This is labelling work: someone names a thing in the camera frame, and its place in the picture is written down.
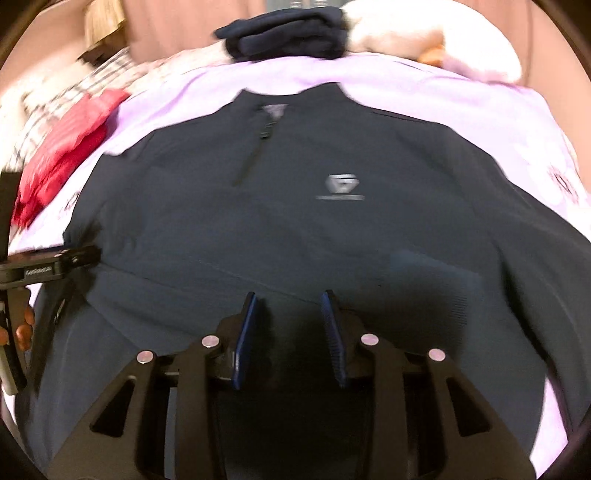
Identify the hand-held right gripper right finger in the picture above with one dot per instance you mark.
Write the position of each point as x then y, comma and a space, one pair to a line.
334, 337

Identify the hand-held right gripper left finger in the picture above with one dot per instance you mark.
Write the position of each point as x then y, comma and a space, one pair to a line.
244, 332

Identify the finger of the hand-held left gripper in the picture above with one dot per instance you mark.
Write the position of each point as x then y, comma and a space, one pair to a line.
81, 259

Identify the dark navy zip jacket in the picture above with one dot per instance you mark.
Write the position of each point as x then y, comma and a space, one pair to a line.
295, 230

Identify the person's left hand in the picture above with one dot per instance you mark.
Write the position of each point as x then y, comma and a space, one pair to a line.
24, 330

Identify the red puffer jacket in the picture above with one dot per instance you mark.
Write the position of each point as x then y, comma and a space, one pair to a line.
64, 147

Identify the small dark bag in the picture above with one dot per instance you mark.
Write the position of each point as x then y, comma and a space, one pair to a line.
97, 56

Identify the stack of yellowed books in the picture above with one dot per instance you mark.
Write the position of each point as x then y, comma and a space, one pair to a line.
104, 23

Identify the purple floral bedsheet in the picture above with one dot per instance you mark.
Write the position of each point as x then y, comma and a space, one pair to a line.
438, 92

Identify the folded navy garment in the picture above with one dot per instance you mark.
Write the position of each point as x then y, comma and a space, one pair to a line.
286, 34

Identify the white plush goose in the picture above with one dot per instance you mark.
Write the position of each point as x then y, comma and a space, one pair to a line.
415, 32

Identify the blue-grey printed curtain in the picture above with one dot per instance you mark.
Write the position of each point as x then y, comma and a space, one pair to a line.
302, 3

